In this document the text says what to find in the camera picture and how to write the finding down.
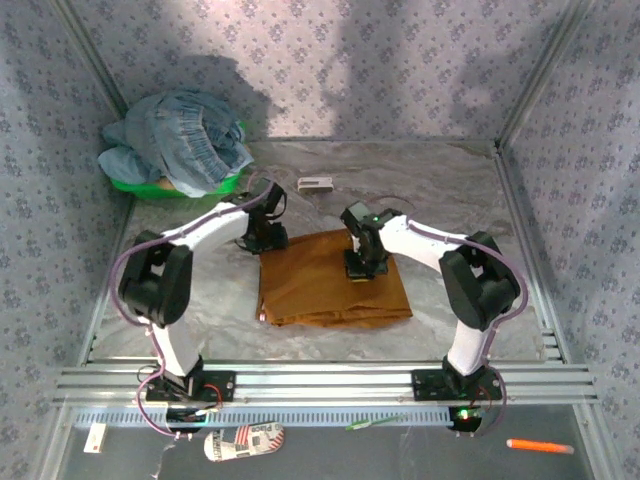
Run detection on slotted grey cable duct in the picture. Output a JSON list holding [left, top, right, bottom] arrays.
[[72, 405, 482, 430]]

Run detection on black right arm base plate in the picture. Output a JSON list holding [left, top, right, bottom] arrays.
[[411, 368, 504, 402]]

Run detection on aluminium frame bar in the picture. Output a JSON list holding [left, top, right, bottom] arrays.
[[77, 197, 139, 364], [37, 404, 76, 480], [492, 139, 574, 364], [572, 403, 612, 480]]

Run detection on small white plastic block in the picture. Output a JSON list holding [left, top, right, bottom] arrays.
[[297, 176, 335, 195]]

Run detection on brown trousers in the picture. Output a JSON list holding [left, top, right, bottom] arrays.
[[255, 228, 415, 329]]

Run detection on blue denim jeans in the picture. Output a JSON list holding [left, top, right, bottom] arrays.
[[124, 88, 255, 197]]

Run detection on aluminium mounting rail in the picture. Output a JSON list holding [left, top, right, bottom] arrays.
[[54, 362, 599, 407]]

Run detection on green plastic basin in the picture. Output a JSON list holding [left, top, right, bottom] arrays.
[[109, 119, 250, 200]]

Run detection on orange marker pen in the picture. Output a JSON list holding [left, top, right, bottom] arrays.
[[505, 438, 575, 455]]

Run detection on black round controller board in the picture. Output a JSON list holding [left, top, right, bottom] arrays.
[[448, 405, 484, 433], [164, 407, 205, 434]]

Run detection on light blue garment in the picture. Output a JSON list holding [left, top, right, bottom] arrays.
[[97, 122, 156, 187]]

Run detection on small white label piece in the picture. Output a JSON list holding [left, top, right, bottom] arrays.
[[83, 423, 109, 454]]

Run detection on green pen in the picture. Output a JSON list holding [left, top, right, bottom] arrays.
[[345, 413, 409, 432]]

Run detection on aluminium frame post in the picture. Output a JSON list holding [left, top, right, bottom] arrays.
[[49, 0, 131, 119], [496, 0, 599, 145]]

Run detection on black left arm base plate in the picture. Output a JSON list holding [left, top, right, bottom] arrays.
[[145, 370, 237, 403]]

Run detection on thin white wire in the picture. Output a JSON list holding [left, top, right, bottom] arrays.
[[149, 442, 174, 480]]

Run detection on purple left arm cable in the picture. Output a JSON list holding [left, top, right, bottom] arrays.
[[113, 171, 277, 440]]

